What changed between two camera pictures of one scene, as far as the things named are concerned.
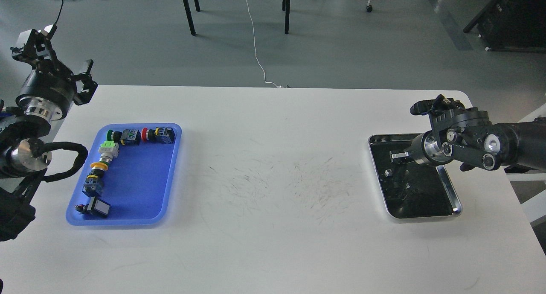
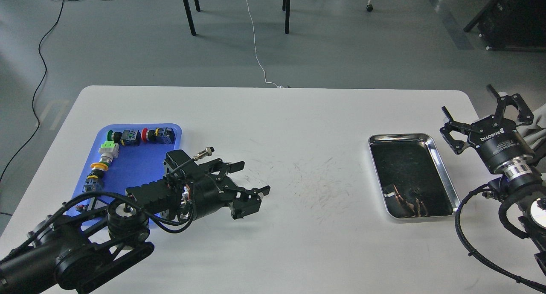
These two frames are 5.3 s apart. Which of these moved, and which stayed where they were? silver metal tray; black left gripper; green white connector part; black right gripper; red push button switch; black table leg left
Moved: black right gripper; black left gripper
Stayed: red push button switch; silver metal tray; black table leg left; green white connector part
